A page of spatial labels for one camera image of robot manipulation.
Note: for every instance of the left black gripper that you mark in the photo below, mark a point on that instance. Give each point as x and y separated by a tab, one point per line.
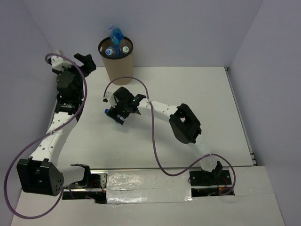
88	66

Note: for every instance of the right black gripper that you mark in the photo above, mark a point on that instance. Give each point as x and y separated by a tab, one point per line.
113	112

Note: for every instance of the green label clear bottle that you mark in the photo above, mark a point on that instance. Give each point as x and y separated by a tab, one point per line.
125	49

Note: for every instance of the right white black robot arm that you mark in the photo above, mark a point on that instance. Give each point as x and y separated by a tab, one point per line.
184	124

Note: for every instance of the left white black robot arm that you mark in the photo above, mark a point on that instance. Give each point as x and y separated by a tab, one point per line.
39	173

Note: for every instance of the brown cardboard cylinder bin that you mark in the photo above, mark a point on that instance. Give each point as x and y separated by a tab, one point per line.
120	69

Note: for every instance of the silver foil tape sheet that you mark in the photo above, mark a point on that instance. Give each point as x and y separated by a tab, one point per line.
146	186

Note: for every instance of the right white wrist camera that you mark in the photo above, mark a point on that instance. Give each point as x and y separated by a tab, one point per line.
109	98

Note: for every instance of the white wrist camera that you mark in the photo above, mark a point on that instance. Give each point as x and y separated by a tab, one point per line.
109	98
59	64

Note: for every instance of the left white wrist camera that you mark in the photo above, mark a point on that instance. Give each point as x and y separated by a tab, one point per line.
59	64

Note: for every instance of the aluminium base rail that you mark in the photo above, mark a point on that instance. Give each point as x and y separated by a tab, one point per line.
150	168

